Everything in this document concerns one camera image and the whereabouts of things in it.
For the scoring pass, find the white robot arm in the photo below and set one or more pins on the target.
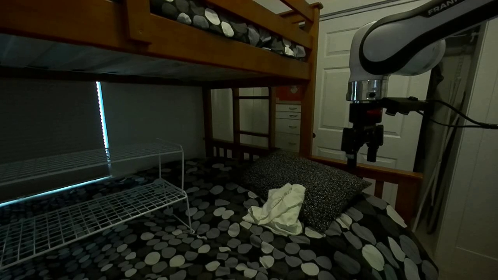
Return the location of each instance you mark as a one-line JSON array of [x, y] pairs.
[[407, 44]]

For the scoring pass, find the dark window blind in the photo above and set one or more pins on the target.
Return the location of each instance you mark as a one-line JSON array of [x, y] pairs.
[[51, 136]]

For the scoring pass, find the upper bunk spotted mattress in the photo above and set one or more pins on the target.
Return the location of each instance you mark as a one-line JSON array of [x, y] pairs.
[[227, 24]]

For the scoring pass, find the white wire rack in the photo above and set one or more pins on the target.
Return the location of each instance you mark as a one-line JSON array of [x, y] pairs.
[[27, 238]]

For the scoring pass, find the white panelled door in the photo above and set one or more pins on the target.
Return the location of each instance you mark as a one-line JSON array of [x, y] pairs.
[[334, 95]]

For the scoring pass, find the black white-dotted pillow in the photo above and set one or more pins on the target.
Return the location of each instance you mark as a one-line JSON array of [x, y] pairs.
[[328, 190]]

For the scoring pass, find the crumpled white cloth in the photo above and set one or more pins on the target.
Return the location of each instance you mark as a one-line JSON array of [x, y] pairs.
[[281, 210]]

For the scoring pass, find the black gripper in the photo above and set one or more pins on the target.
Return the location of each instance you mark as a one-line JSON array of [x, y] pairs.
[[365, 129]]

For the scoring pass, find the wooden bunk bed frame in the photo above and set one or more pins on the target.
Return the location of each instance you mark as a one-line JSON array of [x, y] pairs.
[[124, 41]]

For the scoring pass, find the black grey-spotted bed cover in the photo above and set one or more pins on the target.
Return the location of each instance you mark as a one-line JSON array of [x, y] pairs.
[[206, 238]]

